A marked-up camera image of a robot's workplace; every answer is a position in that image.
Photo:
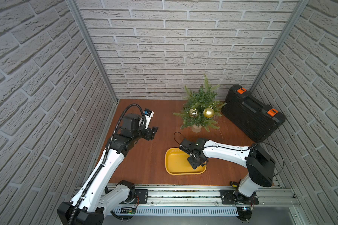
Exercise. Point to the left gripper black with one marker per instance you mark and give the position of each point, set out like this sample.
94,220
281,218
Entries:
151,132

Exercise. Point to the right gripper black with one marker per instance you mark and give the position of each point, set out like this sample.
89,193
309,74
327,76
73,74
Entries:
193,165

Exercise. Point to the shiny silver-gold ball ornament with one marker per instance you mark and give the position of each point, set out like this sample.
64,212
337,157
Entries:
193,113

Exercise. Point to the matte gold ball ornament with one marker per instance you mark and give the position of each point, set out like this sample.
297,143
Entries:
208,112

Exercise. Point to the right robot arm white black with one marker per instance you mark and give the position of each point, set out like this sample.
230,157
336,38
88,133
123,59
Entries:
259,164

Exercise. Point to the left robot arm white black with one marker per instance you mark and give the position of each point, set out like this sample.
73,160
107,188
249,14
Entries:
90,206

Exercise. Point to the white tree pot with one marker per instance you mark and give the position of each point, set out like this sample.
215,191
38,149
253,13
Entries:
196,129

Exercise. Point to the small green christmas tree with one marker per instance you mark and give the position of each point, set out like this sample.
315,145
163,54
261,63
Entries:
205,96

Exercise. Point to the yellow plastic tray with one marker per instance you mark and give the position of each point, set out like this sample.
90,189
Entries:
176,163

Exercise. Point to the black tool case orange latches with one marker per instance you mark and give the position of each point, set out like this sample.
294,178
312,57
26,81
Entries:
256,119

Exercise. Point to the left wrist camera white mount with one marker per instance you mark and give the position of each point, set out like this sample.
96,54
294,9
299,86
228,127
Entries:
148,116

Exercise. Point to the yellow black screwdriver handle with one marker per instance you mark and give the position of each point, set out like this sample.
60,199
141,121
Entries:
234,184

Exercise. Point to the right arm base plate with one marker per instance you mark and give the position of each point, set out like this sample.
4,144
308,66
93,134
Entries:
231,196

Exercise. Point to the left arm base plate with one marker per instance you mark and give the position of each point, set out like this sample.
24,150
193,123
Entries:
139,196

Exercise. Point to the aluminium mounting rail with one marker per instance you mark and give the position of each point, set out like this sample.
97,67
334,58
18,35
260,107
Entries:
175,200

